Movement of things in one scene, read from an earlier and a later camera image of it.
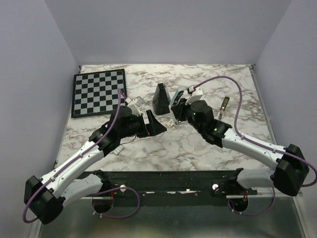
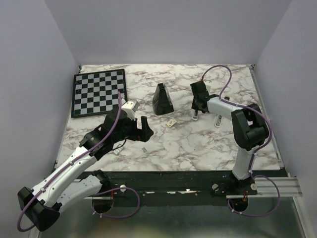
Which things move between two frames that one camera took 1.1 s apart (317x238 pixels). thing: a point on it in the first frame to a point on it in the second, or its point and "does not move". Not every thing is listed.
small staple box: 170,123 does not move
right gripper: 179,109 to 193,105
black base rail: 172,185 does not move
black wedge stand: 161,100 does not move
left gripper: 155,127 to 143,134
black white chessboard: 97,93 does not move
